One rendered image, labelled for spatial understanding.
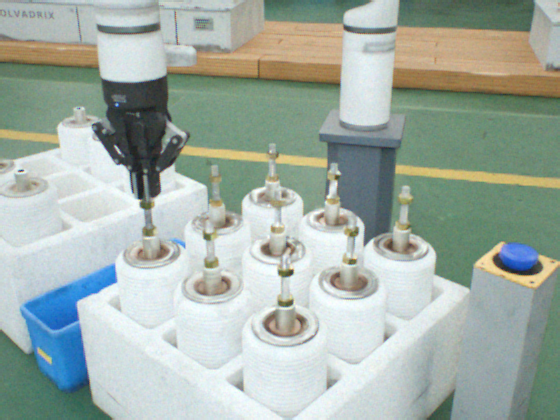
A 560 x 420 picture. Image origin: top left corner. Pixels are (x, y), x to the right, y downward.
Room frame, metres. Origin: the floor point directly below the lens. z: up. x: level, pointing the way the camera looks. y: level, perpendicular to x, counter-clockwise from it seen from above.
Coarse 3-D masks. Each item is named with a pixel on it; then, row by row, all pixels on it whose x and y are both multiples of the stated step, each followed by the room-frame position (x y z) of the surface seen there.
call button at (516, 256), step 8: (504, 248) 0.62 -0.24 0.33; (512, 248) 0.62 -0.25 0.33; (520, 248) 0.62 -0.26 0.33; (528, 248) 0.62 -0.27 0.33; (504, 256) 0.60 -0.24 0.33; (512, 256) 0.60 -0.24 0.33; (520, 256) 0.60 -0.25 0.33; (528, 256) 0.60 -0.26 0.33; (536, 256) 0.60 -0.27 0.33; (512, 264) 0.60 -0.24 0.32; (520, 264) 0.59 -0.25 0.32; (528, 264) 0.59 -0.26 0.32
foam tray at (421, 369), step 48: (432, 288) 0.77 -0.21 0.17; (96, 336) 0.70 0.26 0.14; (144, 336) 0.65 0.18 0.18; (384, 336) 0.69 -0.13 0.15; (432, 336) 0.68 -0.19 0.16; (96, 384) 0.71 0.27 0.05; (144, 384) 0.63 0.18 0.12; (192, 384) 0.57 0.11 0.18; (240, 384) 0.59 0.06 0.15; (336, 384) 0.57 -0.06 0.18; (384, 384) 0.60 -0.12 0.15; (432, 384) 0.70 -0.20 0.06
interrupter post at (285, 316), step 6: (276, 306) 0.57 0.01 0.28; (294, 306) 0.57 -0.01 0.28; (276, 312) 0.57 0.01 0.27; (282, 312) 0.57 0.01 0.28; (288, 312) 0.57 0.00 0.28; (294, 312) 0.57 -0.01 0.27; (276, 318) 0.57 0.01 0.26; (282, 318) 0.57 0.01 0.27; (288, 318) 0.57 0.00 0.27; (294, 318) 0.57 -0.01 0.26; (276, 324) 0.57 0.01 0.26; (282, 324) 0.57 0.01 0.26; (288, 324) 0.57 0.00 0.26; (294, 324) 0.58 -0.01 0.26; (282, 330) 0.57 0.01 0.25; (288, 330) 0.57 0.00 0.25
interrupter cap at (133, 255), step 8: (160, 240) 0.77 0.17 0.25; (168, 240) 0.76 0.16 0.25; (128, 248) 0.74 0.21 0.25; (136, 248) 0.74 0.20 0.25; (160, 248) 0.75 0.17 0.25; (168, 248) 0.75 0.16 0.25; (176, 248) 0.74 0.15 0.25; (128, 256) 0.72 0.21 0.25; (136, 256) 0.72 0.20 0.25; (144, 256) 0.73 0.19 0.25; (160, 256) 0.73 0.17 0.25; (168, 256) 0.72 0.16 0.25; (176, 256) 0.72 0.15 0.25; (128, 264) 0.71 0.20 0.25; (136, 264) 0.70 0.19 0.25; (144, 264) 0.70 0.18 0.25; (152, 264) 0.70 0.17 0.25; (160, 264) 0.70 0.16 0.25; (168, 264) 0.71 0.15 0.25
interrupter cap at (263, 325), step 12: (264, 312) 0.60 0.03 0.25; (300, 312) 0.60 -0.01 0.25; (252, 324) 0.58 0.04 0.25; (264, 324) 0.58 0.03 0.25; (300, 324) 0.58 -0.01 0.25; (312, 324) 0.58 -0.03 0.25; (264, 336) 0.56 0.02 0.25; (276, 336) 0.56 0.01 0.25; (288, 336) 0.56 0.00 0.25; (300, 336) 0.56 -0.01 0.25; (312, 336) 0.56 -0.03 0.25
